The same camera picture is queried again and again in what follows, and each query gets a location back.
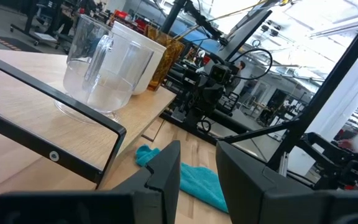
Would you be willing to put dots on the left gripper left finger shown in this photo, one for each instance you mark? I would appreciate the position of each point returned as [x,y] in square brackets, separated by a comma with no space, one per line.
[104,208]

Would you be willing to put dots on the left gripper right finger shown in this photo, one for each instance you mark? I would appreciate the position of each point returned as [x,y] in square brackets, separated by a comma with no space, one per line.
[275,205]

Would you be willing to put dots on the amber faceted plastic cup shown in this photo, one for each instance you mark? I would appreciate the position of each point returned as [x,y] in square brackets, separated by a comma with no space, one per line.
[166,56]

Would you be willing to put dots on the white ceramic mug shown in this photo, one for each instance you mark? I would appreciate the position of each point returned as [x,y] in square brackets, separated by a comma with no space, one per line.
[154,62]

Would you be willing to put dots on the clear plastic mug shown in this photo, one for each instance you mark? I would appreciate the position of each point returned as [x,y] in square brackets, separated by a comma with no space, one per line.
[110,90]

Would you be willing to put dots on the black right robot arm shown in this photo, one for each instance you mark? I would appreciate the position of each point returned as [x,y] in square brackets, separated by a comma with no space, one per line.
[185,81]

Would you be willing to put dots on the black machinery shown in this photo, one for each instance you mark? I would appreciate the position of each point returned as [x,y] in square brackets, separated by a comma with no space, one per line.
[337,161]

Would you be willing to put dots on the teal microfiber cloth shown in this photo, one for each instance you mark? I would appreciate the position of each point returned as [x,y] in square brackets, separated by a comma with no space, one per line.
[197,183]

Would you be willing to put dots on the red box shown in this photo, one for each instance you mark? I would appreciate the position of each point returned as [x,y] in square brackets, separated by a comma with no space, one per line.
[120,14]

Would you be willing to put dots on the black wheeled cart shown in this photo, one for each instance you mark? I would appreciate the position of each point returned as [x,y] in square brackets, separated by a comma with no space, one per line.
[36,28]

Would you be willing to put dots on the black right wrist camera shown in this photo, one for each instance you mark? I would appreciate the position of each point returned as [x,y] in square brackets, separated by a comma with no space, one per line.
[220,73]

